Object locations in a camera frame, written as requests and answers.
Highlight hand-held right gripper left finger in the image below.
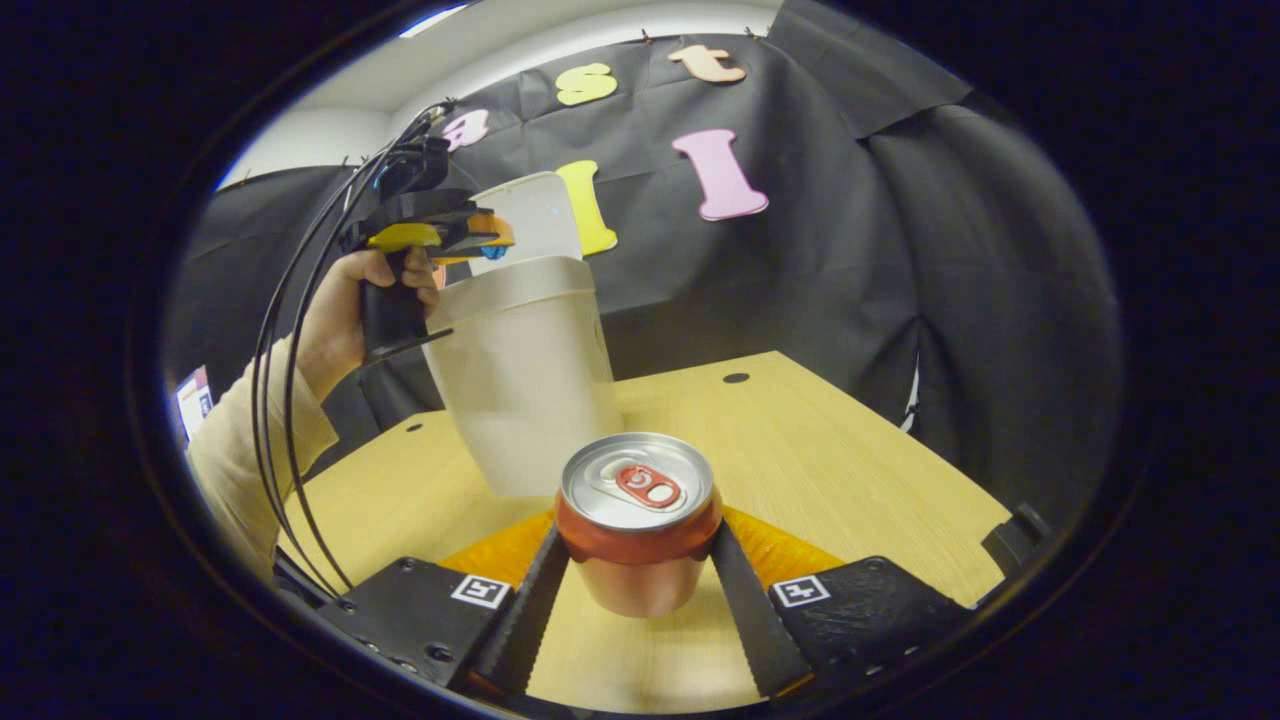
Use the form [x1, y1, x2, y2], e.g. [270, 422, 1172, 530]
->
[318, 510, 571, 699]

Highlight red pop can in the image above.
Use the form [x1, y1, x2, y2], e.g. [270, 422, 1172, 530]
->
[555, 432, 723, 618]

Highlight black backdrop cloth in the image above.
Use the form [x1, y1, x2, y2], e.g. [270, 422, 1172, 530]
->
[165, 0, 1121, 521]

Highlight black desk edge clamp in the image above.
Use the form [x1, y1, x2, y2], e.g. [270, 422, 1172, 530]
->
[985, 505, 1053, 573]

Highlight white desktop garbage bin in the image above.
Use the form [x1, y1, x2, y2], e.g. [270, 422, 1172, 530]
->
[420, 172, 626, 498]

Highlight black gripper cable bundle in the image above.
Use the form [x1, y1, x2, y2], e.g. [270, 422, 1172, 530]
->
[250, 100, 456, 598]

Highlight wooden desktop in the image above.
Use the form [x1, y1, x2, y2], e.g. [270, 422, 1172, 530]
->
[280, 350, 1013, 713]

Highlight computer monitor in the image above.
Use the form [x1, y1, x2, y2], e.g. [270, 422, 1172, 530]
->
[175, 365, 214, 441]

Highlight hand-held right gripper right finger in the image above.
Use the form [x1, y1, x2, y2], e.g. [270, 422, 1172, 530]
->
[708, 505, 976, 699]

